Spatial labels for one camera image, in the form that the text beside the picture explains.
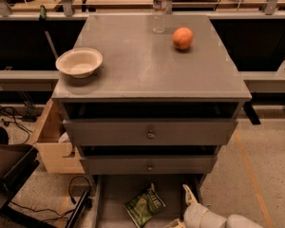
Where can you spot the white paper bowl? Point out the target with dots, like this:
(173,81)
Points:
(79,62)

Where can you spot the grey bottom drawer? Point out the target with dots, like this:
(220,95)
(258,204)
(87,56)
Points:
(113,191)

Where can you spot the grey drawer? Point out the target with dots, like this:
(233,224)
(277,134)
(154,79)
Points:
(113,191)
(143,165)
(197,132)

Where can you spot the grey drawer cabinet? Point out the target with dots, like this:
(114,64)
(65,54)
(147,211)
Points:
(143,77)

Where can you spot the grey middle drawer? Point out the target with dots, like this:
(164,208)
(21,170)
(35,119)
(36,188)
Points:
(143,165)

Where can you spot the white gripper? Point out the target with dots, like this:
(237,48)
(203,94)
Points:
(195,215)

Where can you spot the orange fruit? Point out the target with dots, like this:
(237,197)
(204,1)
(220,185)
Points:
(182,38)

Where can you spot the clear plastic water bottle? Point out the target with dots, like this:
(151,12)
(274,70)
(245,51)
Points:
(160,8)

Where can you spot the green jalapeno chip bag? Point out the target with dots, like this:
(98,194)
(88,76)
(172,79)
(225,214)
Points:
(144,206)

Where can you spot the grey top drawer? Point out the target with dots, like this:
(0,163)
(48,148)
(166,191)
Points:
(197,132)

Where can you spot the light wooden box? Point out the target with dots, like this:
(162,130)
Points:
(58,155)

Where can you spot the green handled tool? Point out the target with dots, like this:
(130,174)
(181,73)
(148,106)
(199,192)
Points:
(44,23)

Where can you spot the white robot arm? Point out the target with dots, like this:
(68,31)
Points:
(237,221)

